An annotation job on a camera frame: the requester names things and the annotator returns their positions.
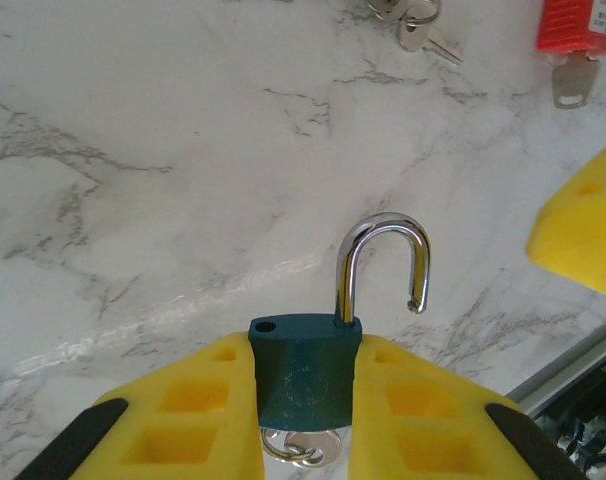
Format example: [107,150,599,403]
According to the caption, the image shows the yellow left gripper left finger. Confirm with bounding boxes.
[12,332,265,480]

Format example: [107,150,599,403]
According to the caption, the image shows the small silver keys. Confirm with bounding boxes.
[260,425,342,470]

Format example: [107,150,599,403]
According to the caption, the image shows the small blue padlock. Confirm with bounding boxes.
[247,212,433,432]

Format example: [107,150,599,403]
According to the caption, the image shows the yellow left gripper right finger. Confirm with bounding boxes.
[347,334,589,480]

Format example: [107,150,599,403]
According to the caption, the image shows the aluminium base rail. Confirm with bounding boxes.
[502,308,606,426]

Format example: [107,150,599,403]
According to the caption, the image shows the wide silver key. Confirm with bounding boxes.
[551,52,600,111]

